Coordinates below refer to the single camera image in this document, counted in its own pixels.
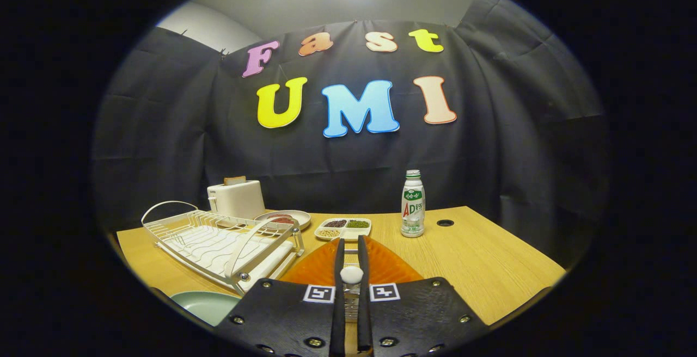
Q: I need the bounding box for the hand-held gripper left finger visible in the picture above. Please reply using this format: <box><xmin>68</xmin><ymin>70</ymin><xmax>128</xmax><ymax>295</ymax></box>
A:
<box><xmin>215</xmin><ymin>238</ymin><xmax>347</xmax><ymax>357</ymax></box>

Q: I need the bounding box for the metal wire basket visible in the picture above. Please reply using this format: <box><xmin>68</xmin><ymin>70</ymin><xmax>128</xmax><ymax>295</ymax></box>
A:
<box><xmin>345</xmin><ymin>284</ymin><xmax>360</xmax><ymax>322</ymax></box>

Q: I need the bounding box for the white wire dish rack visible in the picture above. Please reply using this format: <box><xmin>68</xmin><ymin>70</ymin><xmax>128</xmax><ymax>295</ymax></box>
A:
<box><xmin>142</xmin><ymin>201</ymin><xmax>305</xmax><ymax>296</ymax></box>

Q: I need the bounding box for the white drink bottle green label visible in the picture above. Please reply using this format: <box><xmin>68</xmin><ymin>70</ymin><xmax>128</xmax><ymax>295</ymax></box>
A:
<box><xmin>401</xmin><ymin>170</ymin><xmax>425</xmax><ymax>238</ymax></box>

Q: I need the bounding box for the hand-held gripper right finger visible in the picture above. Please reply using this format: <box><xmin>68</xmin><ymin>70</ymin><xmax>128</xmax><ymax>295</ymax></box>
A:
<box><xmin>357</xmin><ymin>235</ymin><xmax>491</xmax><ymax>357</ymax></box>

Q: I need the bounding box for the pale green plate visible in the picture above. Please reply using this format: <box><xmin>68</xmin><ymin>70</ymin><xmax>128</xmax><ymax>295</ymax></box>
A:
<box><xmin>170</xmin><ymin>291</ymin><xmax>241</xmax><ymax>327</ymax></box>

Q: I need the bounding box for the white drain tray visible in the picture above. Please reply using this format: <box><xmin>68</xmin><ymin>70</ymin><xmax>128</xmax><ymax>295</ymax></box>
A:
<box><xmin>163</xmin><ymin>225</ymin><xmax>295</xmax><ymax>287</ymax></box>

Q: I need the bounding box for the white toaster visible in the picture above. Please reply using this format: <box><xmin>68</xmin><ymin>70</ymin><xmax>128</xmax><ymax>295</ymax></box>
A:
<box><xmin>207</xmin><ymin>180</ymin><xmax>266</xmax><ymax>220</ymax></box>

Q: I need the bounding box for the beige round plate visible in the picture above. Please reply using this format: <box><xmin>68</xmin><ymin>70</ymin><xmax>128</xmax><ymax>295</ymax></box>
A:
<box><xmin>254</xmin><ymin>210</ymin><xmax>311</xmax><ymax>231</ymax></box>

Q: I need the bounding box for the white divided dish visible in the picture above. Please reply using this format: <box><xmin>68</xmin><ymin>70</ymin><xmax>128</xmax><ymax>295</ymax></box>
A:
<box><xmin>314</xmin><ymin>218</ymin><xmax>372</xmax><ymax>241</ymax></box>

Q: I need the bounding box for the black backdrop cloth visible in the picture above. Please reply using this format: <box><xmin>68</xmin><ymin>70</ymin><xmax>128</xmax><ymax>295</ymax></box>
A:
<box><xmin>90</xmin><ymin>0</ymin><xmax>610</xmax><ymax>270</ymax></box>

